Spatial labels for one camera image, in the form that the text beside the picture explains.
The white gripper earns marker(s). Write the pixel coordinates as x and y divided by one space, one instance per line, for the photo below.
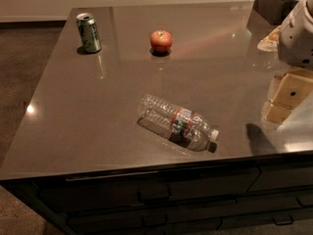
295 38

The green soda can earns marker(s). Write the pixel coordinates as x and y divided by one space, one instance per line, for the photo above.
88 32

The white crumpled napkin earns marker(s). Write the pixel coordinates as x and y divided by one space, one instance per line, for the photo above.
270 42

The dark box on counter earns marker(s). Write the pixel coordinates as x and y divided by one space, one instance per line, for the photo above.
274 11

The clear plastic water bottle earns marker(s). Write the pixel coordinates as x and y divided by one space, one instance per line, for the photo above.
179 125

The red apple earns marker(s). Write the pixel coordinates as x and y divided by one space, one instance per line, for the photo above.
161 41

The dark drawer cabinet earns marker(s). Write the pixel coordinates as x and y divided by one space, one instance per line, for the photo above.
169 199

